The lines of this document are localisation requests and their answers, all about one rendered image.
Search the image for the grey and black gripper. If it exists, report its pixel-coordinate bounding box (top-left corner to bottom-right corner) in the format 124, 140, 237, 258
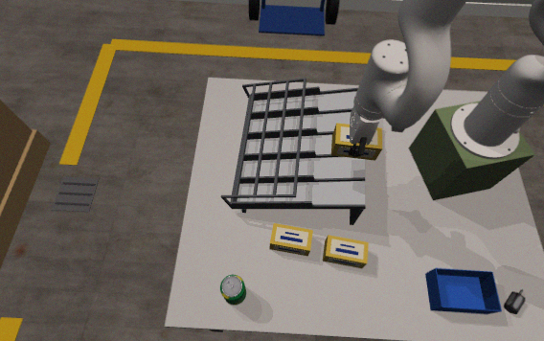
349, 107, 380, 157

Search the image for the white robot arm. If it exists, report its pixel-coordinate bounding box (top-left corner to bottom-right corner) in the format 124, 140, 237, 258
353, 0, 544, 159

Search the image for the yellow carton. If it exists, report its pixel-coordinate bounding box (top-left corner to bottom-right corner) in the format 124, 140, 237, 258
269, 223, 313, 256
331, 123, 382, 160
323, 235, 369, 268

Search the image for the blue open tray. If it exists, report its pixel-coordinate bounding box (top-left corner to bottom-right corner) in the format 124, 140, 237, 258
425, 268, 498, 314

